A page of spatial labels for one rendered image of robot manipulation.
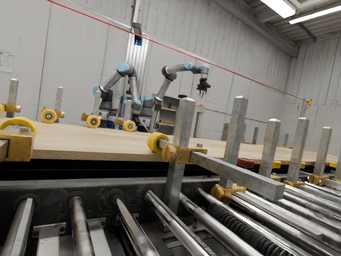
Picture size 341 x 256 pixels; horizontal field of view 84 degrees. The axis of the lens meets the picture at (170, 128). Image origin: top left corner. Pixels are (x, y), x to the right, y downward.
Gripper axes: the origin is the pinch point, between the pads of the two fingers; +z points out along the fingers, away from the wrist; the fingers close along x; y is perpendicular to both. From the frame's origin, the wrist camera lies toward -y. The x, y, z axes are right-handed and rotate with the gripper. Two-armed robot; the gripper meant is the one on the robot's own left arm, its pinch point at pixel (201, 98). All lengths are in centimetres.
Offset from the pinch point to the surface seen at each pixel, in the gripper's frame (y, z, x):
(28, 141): -112, 35, 129
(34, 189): -105, 47, 127
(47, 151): -93, 41, 126
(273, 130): -110, 24, 48
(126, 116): -2, 30, 76
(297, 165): -110, 39, 24
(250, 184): -133, 37, 90
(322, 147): -109, 28, -4
